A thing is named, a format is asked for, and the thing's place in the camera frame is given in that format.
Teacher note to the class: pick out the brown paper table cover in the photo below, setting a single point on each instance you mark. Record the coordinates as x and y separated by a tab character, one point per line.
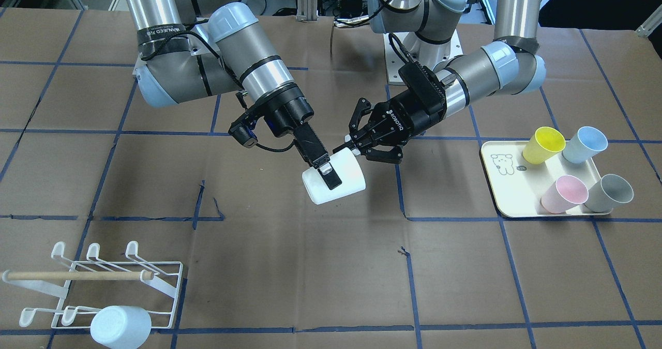
421	258

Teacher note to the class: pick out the white wire cup rack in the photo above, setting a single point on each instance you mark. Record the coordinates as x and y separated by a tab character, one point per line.
132	274

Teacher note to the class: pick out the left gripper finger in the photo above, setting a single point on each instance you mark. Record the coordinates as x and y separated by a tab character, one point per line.
347	145

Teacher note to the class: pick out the pink plastic cup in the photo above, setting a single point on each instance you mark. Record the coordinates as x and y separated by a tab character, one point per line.
566	192

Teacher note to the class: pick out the white plastic cup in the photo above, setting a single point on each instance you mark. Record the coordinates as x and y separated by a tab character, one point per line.
349	171

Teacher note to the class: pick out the yellow plastic cup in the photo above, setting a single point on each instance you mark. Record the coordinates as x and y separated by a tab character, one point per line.
544	144

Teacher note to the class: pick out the grey plastic cup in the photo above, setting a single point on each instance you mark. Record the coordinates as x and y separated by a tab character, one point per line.
609	192

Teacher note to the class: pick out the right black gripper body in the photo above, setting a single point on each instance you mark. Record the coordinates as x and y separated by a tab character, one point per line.
293	110

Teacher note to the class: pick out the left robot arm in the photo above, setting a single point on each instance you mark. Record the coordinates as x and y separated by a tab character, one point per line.
441	73

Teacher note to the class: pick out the light blue plastic cup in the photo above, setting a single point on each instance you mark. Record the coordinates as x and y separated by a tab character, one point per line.
121	326

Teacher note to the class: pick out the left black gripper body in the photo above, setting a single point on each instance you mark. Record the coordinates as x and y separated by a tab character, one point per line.
408	119

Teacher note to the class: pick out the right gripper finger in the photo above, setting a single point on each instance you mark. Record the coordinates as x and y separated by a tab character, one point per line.
329	176

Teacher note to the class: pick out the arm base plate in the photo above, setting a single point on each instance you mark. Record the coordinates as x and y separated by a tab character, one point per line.
430	55

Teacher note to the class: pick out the cream plastic tray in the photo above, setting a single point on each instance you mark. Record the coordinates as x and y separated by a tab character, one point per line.
517	185

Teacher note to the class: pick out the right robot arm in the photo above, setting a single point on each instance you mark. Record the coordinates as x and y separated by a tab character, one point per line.
190	49

